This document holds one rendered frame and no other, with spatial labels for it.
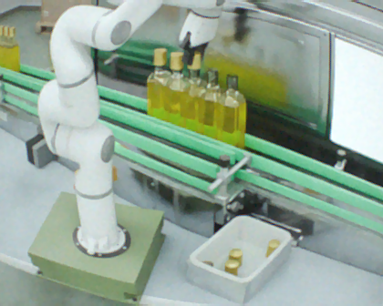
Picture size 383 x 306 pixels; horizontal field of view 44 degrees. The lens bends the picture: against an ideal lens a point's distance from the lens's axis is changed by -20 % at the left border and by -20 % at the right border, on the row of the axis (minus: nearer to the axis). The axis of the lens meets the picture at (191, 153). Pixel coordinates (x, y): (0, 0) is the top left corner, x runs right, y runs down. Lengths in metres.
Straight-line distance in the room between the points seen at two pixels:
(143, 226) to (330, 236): 0.49
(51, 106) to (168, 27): 0.68
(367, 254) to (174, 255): 0.55
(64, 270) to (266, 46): 0.80
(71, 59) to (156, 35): 0.75
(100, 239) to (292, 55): 0.68
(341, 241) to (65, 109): 0.77
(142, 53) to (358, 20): 0.84
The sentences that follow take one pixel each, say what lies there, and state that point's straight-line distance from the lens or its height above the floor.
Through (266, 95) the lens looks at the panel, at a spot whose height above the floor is 1.05.
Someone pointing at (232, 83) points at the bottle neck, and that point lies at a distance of 1.41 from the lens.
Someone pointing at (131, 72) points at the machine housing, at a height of 0.97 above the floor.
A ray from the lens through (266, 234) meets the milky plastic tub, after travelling 1.40.
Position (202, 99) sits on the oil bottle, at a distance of 1.46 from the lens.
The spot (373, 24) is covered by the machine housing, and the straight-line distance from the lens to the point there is 1.30.
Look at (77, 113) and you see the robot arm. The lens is 1.09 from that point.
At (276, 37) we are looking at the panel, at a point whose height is 1.24.
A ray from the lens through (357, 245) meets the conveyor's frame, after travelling 1.37.
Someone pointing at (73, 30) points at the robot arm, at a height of 1.40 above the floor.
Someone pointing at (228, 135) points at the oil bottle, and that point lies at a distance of 1.46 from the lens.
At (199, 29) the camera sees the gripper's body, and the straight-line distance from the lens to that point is 1.37.
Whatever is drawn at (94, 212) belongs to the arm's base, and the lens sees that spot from 1.24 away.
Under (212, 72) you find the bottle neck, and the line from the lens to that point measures 1.43.
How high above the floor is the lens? 1.70
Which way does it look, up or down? 31 degrees down
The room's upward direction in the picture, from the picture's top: straight up
